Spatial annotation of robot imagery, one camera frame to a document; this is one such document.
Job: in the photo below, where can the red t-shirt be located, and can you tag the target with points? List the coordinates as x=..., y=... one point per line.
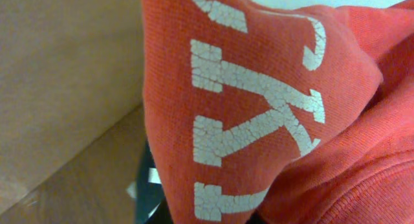
x=300, y=115

